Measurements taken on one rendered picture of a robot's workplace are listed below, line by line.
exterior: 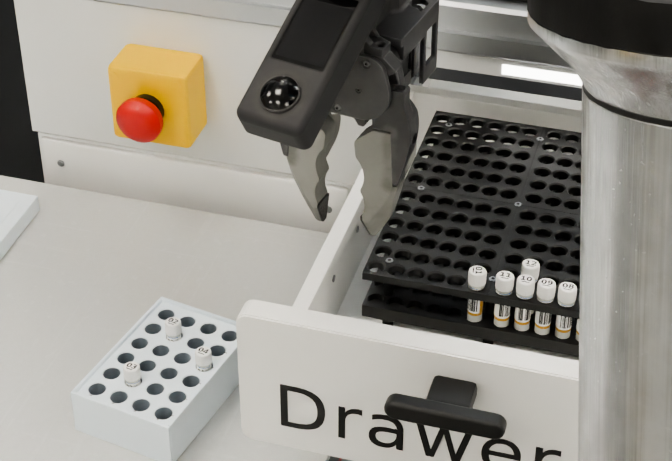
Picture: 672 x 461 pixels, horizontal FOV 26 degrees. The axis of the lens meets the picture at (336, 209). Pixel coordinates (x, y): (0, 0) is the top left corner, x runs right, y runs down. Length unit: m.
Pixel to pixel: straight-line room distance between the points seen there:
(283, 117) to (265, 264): 0.41
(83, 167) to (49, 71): 0.10
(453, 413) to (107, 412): 0.29
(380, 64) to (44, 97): 0.51
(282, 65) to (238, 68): 0.38
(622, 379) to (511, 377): 0.49
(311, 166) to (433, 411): 0.19
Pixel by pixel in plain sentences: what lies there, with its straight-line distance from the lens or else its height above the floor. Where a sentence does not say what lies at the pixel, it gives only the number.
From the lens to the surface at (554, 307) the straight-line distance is 0.99.
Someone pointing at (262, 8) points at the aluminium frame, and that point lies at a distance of 1.20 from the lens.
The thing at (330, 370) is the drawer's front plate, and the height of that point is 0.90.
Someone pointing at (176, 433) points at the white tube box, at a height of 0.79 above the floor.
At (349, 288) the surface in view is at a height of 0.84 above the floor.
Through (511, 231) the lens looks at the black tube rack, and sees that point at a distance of 1.05.
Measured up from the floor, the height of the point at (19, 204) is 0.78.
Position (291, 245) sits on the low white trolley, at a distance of 1.26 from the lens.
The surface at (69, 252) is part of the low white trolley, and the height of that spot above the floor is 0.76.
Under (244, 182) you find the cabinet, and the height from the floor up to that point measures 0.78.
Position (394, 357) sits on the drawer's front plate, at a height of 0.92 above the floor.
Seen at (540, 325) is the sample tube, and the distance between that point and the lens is 1.00.
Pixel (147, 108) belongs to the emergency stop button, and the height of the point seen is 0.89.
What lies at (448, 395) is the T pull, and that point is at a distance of 0.90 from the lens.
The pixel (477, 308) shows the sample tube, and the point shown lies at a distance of 1.01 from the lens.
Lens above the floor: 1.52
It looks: 36 degrees down
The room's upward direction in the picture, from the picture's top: straight up
